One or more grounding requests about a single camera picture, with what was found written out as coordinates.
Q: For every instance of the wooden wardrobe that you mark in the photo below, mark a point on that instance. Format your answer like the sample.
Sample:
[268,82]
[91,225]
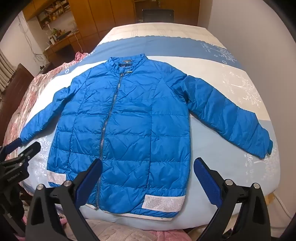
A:
[104,14]

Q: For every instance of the dark wooden headboard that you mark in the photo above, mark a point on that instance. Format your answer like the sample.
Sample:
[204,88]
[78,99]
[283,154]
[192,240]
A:
[13,92]

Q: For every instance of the wooden wall bookshelf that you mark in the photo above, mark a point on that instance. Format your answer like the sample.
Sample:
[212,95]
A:
[50,11]

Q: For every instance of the wooden desk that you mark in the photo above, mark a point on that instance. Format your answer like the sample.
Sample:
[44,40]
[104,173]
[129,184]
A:
[62,46]

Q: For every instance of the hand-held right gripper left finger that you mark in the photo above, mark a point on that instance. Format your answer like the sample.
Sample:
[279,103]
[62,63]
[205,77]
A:
[89,183]

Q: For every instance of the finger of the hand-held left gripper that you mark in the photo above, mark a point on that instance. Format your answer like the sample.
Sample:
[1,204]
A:
[12,145]
[29,149]

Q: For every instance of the pink floral quilt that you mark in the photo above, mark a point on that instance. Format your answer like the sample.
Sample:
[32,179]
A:
[32,92]

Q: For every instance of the black flat device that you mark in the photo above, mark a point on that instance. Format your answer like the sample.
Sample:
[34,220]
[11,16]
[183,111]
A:
[63,34]

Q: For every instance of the dark bedside table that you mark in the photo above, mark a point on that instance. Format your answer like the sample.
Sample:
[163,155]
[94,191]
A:
[45,68]

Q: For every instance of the black chair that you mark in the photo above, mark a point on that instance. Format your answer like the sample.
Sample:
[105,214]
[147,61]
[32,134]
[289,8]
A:
[157,16]

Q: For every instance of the red checked cloth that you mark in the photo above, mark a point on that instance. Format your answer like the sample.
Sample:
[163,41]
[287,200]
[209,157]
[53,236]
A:
[80,56]

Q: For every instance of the pink patterned bed sheet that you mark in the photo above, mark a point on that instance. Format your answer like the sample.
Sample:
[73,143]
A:
[120,230]

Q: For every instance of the blue white printed blanket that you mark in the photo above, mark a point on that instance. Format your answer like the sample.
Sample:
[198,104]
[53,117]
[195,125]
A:
[208,53]

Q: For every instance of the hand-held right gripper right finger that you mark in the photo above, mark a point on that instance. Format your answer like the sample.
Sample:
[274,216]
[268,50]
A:
[208,183]

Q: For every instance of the blue puffer jacket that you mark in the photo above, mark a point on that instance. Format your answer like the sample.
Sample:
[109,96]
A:
[138,127]

